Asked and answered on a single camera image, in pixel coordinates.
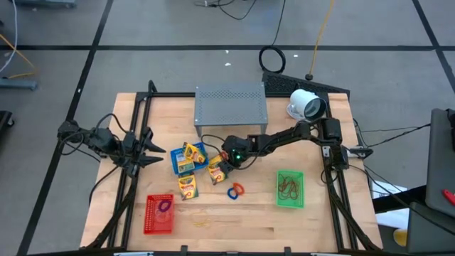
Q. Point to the grey storage box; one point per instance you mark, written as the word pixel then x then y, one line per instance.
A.
pixel 430 231

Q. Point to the black table edge clamp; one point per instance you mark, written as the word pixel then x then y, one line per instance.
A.
pixel 287 250
pixel 184 249

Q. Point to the green plastic basket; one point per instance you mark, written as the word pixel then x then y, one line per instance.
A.
pixel 281 203

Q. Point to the red plastic basket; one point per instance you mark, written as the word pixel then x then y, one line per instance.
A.
pixel 153 224

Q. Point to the red hand tool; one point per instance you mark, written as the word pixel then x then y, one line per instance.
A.
pixel 449 197

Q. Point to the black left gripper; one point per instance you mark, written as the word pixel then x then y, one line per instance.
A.
pixel 131 153

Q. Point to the yellow green Crayola crayon box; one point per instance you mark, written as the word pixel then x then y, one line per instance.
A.
pixel 188 186
pixel 193 153
pixel 185 165
pixel 216 174

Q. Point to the grey equipment case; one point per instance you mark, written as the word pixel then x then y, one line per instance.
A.
pixel 440 160

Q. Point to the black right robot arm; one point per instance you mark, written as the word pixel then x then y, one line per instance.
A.
pixel 284 135

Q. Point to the white paper sheet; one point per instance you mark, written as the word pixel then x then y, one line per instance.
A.
pixel 382 188

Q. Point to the black aluminium table frame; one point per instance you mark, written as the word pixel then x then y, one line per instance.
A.
pixel 167 94

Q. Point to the black perforated metal panel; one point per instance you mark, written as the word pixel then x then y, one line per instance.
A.
pixel 284 83

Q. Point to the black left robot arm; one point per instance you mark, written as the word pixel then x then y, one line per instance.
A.
pixel 103 140

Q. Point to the grey perforated metal shelf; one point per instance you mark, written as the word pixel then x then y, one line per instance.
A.
pixel 231 103

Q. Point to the black caster wheel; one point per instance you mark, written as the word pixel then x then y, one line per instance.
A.
pixel 5 119

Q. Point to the blue plastic basket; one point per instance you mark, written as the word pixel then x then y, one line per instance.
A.
pixel 173 160

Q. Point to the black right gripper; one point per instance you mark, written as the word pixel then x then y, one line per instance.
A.
pixel 236 149

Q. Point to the yellow round object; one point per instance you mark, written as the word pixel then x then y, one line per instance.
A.
pixel 400 238

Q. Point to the grey metal stand foot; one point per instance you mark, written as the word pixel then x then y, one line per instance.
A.
pixel 17 84
pixel 46 3

